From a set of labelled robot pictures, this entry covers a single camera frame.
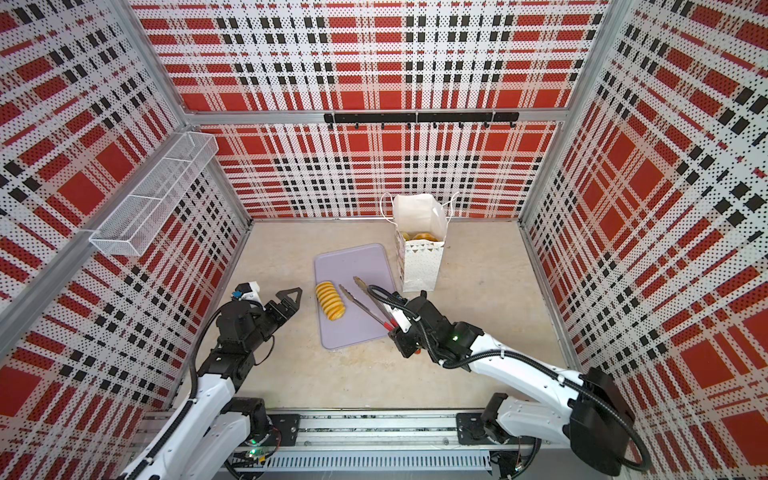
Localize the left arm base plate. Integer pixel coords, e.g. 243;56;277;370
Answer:
242;414;301;448

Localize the white wire mesh basket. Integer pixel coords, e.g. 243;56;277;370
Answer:
89;131;218;257

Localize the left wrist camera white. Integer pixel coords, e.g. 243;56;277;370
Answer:
232;281;262;304

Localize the white cartoon paper bag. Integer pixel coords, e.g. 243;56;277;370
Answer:
378;193;458;292

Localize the lavender plastic tray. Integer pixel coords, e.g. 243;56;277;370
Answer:
314;243;396;350

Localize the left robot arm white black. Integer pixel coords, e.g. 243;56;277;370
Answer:
118;282;302;479

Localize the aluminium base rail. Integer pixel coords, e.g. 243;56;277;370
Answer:
161;409;625;480

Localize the black hook rail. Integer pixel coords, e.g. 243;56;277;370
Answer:
323;111;520;128

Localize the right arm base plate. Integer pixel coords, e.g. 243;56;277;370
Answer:
455;412;535;447

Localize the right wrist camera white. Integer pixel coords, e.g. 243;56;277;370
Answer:
384;305;412;333

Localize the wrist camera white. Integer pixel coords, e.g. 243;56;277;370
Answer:
232;281;262;304
384;305;412;333

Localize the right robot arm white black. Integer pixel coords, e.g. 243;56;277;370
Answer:
366;285;652;476

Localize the long ridged bread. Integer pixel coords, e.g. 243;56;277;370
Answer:
315;281;346;321

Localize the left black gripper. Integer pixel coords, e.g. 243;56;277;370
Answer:
244;287;302;351

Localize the metal tongs red handle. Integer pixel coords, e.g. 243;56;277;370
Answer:
339;276;397;332

